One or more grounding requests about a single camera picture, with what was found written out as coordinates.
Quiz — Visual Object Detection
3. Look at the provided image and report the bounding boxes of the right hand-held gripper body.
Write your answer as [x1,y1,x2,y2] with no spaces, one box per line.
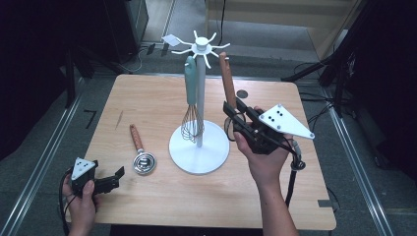
[233,103,316,155]

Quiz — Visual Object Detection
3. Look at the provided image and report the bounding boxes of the wooden handled mesh strainer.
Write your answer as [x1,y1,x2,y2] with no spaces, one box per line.
[218,51,246,143]

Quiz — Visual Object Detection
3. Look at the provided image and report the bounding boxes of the black metal tripod stand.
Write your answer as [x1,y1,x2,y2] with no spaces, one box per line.
[64,45,127,110]

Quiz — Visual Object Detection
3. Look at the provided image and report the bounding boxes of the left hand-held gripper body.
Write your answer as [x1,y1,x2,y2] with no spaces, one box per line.
[70,156,121,198]

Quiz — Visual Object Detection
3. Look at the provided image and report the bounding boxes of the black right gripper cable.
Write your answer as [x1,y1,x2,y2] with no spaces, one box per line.
[284,137,308,209]

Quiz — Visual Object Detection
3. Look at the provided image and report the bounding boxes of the black floor cables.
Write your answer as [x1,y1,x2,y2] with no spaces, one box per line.
[293,61,338,137]

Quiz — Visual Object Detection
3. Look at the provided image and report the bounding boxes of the person's right hand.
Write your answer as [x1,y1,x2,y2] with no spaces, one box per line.
[232,132,295,190]

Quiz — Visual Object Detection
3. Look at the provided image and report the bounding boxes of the white paper card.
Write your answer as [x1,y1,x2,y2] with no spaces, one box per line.
[160,33,183,47]

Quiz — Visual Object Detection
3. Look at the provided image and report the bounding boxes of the thin black hanging cable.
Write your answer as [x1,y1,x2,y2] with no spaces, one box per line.
[219,0,228,37]

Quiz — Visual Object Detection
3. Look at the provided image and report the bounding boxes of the white hook rack stand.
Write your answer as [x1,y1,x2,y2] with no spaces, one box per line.
[168,29,231,175]

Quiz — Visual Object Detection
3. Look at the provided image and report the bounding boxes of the person's left hand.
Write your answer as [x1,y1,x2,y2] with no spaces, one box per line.
[62,174,99,236]

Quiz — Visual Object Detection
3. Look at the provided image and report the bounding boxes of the teal handled wire whisk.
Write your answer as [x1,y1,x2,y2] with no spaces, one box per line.
[180,55,206,144]

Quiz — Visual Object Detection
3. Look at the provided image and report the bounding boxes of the black cabinet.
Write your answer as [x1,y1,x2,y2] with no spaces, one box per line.
[103,0,149,64]

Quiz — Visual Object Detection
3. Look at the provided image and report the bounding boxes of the aluminium floor rail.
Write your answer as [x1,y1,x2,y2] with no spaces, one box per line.
[0,92,84,236]
[323,88,396,236]

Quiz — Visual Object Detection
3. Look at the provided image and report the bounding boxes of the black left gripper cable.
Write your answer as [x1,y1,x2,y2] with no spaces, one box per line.
[57,168,74,236]

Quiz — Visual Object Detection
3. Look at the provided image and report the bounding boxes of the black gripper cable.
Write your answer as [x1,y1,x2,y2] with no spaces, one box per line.
[284,137,308,209]
[57,168,74,236]

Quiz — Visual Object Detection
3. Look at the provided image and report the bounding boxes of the measuring cup with wooden handle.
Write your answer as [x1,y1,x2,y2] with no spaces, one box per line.
[129,123,157,176]

